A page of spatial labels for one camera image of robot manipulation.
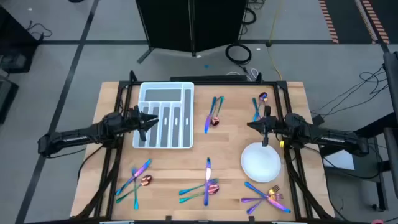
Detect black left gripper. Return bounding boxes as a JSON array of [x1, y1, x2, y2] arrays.
[[126, 105, 160, 142]]

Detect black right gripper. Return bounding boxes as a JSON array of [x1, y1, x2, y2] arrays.
[[246, 105, 285, 147]]

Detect iridescent rainbow spoon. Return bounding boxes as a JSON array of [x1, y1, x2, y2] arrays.
[[115, 174, 154, 204], [211, 95, 225, 126], [178, 184, 221, 204], [255, 91, 269, 123]]

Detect iridescent rainbow knife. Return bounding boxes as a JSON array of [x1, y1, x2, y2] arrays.
[[244, 181, 292, 214], [203, 96, 218, 134], [203, 157, 213, 207], [114, 159, 153, 197]]

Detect white plastic cutlery tray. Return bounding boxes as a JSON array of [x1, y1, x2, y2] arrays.
[[132, 82, 195, 149]]

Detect white round plate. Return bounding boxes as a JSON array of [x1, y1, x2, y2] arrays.
[[240, 142, 282, 184]]

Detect white paper sheet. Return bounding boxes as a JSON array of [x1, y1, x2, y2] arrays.
[[323, 148, 356, 171]]

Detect black partition panel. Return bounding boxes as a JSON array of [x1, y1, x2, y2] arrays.
[[136, 0, 249, 65]]

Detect black equipment stand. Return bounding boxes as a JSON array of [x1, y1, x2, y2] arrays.
[[318, 51, 398, 212]]

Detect black mat orange stripes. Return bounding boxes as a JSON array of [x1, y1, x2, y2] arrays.
[[318, 0, 398, 45]]

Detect dark grey case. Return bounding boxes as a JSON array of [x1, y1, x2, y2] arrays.
[[0, 74, 19, 125]]

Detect black cabinet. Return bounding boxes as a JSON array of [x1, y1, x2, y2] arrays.
[[0, 6, 40, 74]]

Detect white cable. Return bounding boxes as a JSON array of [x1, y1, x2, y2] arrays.
[[226, 68, 259, 82]]

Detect coiled black floor cable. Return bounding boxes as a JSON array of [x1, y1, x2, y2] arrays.
[[224, 43, 252, 65]]

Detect yellow cable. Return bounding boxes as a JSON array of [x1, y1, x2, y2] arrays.
[[266, 0, 285, 81]]

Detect black cable coil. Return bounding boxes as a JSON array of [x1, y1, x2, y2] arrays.
[[241, 0, 265, 26]]

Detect tangled black floor cables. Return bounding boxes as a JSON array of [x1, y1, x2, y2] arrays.
[[310, 63, 389, 118]]

